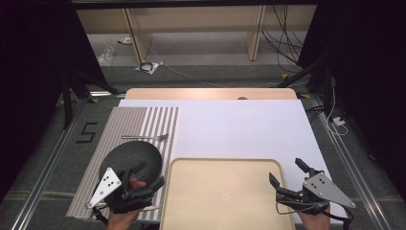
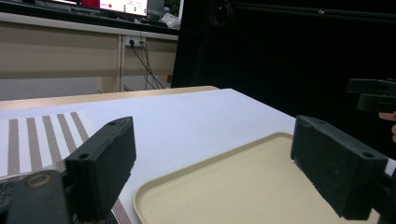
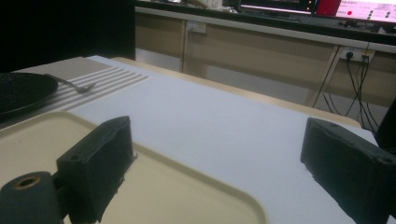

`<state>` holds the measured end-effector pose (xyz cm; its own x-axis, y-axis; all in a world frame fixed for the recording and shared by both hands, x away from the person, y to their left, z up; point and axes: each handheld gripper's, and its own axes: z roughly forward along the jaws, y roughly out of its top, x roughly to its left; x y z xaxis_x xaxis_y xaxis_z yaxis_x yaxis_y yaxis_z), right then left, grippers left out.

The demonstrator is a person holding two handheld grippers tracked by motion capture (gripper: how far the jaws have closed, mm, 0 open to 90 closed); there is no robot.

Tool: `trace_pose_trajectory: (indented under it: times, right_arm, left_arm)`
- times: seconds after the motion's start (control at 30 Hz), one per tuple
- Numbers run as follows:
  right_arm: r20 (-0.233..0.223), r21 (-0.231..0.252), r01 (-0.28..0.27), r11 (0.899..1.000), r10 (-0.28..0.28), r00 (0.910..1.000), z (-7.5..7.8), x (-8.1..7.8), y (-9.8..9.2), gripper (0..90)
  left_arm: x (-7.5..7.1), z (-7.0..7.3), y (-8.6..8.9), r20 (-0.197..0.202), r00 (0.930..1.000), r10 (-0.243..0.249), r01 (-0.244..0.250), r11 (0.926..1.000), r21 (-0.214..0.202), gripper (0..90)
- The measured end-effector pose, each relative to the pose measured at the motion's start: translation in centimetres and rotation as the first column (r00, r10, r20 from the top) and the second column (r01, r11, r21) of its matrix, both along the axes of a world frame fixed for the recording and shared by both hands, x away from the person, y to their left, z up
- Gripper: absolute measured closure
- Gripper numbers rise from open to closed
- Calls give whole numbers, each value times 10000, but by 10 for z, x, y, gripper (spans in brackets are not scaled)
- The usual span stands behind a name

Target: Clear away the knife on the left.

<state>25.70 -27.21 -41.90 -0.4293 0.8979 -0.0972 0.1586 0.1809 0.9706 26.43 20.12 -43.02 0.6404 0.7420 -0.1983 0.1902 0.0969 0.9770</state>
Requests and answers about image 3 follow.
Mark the beige lab bench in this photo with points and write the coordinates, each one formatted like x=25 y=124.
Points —
x=264 y=53

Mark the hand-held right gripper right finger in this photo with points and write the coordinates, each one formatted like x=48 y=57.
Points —
x=348 y=168

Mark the grey striped placemat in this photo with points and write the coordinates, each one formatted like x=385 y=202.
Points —
x=118 y=79

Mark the red panel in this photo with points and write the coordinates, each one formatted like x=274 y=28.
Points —
x=327 y=7

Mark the black object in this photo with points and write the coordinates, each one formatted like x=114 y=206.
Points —
x=387 y=127

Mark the white wall socket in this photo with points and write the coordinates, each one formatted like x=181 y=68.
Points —
x=196 y=27
x=358 y=54

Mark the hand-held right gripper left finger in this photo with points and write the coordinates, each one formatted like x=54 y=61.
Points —
x=96 y=168

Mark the silver metal fork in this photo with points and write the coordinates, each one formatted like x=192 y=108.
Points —
x=81 y=89

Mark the black textured plate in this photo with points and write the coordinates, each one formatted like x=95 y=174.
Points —
x=21 y=91

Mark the dark computer monitor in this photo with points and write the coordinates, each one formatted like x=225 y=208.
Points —
x=274 y=7

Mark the beige plastic tray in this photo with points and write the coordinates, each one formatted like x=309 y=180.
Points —
x=174 y=193

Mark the bright computer monitor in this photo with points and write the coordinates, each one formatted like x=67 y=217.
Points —
x=367 y=11

